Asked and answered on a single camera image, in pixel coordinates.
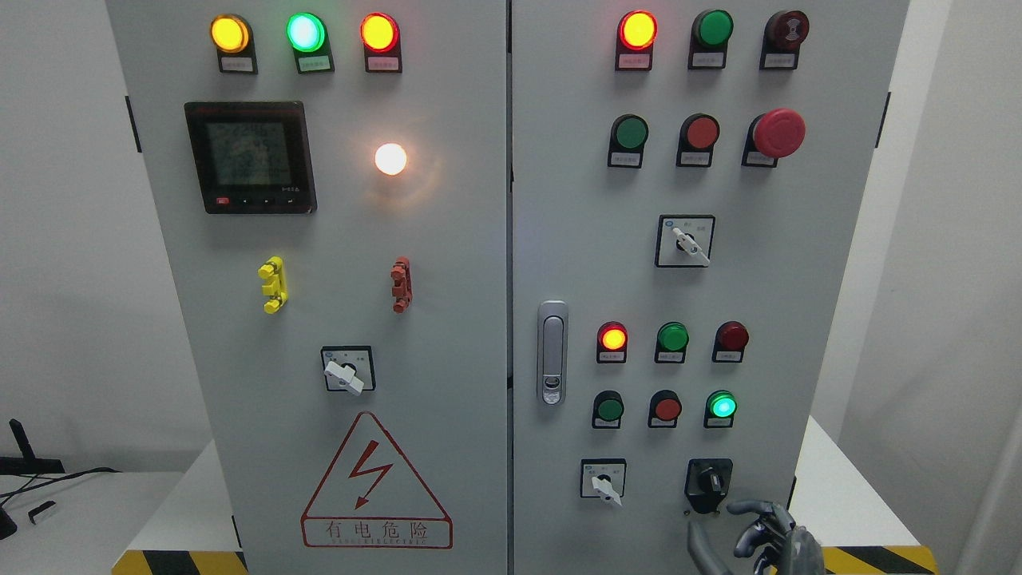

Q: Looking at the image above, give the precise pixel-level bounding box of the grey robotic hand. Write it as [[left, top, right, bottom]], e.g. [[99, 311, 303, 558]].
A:
[[687, 499, 827, 574]]

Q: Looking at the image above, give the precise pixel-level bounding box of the black rotary knob switch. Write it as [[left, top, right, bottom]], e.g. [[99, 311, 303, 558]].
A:
[[685, 458, 733, 514]]

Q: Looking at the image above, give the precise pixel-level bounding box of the white platform with hazard stripes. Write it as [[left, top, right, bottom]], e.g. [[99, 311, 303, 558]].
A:
[[112, 421, 939, 574]]

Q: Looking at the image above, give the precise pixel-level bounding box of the green push button bottom right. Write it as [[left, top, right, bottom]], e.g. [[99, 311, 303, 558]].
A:
[[703, 390, 738, 429]]

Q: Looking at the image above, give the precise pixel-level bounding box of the green push button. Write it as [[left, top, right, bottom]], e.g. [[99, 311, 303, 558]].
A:
[[591, 390, 625, 429], [703, 390, 738, 429]]

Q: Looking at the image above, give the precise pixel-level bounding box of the red push button bottom middle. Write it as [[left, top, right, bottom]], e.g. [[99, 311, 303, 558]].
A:
[[648, 390, 683, 428]]

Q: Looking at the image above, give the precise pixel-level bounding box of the red indicator lower right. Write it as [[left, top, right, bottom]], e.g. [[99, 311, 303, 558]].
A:
[[711, 320, 751, 363]]

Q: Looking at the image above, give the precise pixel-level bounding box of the green push button bottom left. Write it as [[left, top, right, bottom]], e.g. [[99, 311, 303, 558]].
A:
[[591, 390, 625, 429]]

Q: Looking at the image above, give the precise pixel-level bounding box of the green indicator lower middle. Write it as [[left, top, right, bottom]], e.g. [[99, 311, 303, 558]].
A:
[[654, 321, 690, 364]]

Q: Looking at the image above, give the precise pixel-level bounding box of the red lit indicator lower left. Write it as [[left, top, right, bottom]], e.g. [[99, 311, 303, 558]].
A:
[[596, 321, 628, 363]]

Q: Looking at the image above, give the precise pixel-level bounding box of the red emergency stop mushroom button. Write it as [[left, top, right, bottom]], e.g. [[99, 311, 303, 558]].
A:
[[742, 108, 806, 169]]

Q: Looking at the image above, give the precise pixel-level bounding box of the grey electrical control cabinet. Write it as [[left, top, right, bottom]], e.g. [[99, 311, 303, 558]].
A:
[[106, 1, 909, 574]]

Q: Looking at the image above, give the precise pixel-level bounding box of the red electric hazard sticker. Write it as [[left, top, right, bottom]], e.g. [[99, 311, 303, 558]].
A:
[[301, 411, 454, 549]]

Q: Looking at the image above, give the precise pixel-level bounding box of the red push button second row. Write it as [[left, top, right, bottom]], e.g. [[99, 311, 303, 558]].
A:
[[675, 113, 721, 167]]

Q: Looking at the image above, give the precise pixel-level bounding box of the green push button second row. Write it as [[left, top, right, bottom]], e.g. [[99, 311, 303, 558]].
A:
[[607, 113, 649, 169]]

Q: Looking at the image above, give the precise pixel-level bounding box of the red terminal block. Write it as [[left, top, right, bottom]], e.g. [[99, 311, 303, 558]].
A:
[[390, 257, 413, 314]]

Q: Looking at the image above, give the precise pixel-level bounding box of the dark red buzzer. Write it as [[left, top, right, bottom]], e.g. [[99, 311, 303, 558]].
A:
[[759, 10, 810, 70]]

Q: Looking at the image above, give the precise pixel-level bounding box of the green button top row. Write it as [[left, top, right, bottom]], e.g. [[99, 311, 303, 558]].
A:
[[687, 10, 734, 70]]

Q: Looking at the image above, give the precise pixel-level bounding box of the red indicator light right door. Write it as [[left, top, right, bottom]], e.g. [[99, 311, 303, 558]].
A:
[[616, 10, 658, 70]]

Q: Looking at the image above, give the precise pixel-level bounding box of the white glowing lamp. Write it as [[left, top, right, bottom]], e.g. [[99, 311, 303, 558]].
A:
[[374, 142, 408, 177]]

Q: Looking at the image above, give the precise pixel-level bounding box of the yellow terminal block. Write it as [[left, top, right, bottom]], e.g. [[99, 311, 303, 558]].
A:
[[258, 257, 288, 315]]

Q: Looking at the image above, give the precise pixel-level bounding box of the red-orange indicator light left door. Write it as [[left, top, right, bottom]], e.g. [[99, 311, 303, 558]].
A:
[[360, 12, 402, 73]]

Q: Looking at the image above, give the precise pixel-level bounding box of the black digital power meter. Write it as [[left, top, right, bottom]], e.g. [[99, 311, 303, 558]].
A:
[[184, 101, 317, 215]]

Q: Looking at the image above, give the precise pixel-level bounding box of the green lit indicator light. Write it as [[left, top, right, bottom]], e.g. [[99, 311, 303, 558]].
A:
[[286, 12, 335, 75]]

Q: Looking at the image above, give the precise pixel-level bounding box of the small white black adapter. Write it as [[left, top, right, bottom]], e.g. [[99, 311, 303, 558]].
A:
[[28, 500, 56, 526]]

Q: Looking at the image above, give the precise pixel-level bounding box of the yellow indicator light top left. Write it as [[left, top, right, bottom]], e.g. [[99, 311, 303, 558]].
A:
[[210, 14, 258, 75]]

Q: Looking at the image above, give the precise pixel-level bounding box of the black device with antenna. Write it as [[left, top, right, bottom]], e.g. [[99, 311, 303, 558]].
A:
[[0, 418, 65, 474]]

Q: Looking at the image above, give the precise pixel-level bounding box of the black object at left edge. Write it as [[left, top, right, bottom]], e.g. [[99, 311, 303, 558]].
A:
[[0, 507, 18, 540]]

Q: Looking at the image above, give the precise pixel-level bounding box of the white selector switch lower right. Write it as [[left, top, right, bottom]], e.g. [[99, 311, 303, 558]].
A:
[[580, 458, 628, 507]]

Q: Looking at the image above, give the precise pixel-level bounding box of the white selector switch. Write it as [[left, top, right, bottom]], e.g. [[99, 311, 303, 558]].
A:
[[655, 214, 716, 268], [580, 458, 628, 507]]

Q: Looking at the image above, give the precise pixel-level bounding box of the white selector switch upper right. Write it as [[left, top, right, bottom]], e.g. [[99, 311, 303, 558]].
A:
[[655, 214, 716, 268]]

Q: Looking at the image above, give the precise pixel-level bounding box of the silver door latch handle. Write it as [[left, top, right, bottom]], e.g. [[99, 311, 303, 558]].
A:
[[537, 299, 568, 406]]

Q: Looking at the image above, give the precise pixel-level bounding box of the white selector switch left door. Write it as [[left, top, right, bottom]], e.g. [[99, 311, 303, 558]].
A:
[[320, 345, 377, 396]]

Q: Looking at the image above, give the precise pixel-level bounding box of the black cable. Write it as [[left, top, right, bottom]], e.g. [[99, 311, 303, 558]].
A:
[[0, 466, 122, 504]]

